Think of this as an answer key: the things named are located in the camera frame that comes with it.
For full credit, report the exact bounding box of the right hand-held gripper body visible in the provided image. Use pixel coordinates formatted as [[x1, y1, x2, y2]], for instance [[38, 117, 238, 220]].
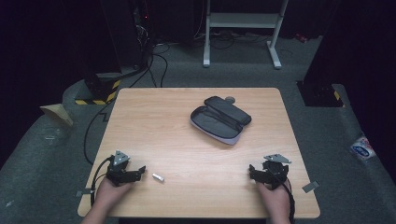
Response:
[[261, 153, 292, 191]]

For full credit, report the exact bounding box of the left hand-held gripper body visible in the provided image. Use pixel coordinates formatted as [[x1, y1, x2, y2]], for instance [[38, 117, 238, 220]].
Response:
[[106, 150, 133, 188]]

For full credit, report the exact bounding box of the grey pencil case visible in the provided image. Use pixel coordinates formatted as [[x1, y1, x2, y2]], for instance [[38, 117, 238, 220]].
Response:
[[190, 95, 252, 147]]

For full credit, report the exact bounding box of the person's left hand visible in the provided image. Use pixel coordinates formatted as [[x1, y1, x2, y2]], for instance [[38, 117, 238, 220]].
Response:
[[92, 177, 134, 217]]

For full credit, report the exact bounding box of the person's right hand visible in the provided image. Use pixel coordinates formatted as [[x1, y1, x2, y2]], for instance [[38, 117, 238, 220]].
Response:
[[255, 177, 293, 217]]

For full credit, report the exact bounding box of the grey tape strip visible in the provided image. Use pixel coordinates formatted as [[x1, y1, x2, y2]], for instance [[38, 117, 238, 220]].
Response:
[[75, 188, 96, 198], [301, 180, 320, 194]]

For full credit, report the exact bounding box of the black yellow striped stand base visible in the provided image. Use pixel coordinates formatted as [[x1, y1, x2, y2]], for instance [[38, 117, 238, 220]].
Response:
[[74, 72, 121, 106]]

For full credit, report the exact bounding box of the tan cardboard wedge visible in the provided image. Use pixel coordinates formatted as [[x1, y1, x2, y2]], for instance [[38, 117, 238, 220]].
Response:
[[39, 103, 75, 127]]

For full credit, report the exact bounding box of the black stand base yellow mark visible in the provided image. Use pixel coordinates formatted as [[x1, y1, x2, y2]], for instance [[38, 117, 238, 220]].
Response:
[[296, 80, 345, 108]]

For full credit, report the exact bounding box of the white blue plastic packet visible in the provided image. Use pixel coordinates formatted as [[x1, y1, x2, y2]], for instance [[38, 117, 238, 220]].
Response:
[[349, 135, 377, 161]]

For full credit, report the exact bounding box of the white metal stand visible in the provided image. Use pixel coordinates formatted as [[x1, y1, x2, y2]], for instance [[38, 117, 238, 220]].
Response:
[[203, 0, 290, 70]]

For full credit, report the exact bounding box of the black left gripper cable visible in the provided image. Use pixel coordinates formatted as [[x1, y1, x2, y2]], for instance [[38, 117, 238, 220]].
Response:
[[89, 156, 114, 207]]

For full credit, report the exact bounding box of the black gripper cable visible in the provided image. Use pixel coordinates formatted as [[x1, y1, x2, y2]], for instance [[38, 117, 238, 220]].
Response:
[[270, 170, 296, 224], [89, 156, 114, 207]]

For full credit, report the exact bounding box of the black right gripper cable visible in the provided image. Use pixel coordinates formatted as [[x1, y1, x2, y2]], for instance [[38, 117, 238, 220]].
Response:
[[270, 170, 296, 224]]

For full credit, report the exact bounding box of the black floor cable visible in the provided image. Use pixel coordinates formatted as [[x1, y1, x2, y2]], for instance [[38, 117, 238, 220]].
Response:
[[83, 98, 117, 166], [148, 43, 170, 89]]

